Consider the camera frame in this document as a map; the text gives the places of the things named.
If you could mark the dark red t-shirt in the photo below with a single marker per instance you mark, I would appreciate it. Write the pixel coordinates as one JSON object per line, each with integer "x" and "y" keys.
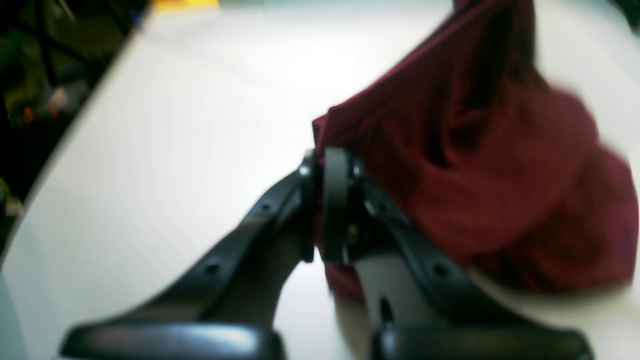
{"x": 503, "y": 171}

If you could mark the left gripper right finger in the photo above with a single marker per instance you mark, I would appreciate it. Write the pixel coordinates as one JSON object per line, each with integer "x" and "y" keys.
{"x": 421, "y": 304}

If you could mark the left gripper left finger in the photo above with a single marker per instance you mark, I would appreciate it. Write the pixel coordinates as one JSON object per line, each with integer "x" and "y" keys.
{"x": 223, "y": 307}

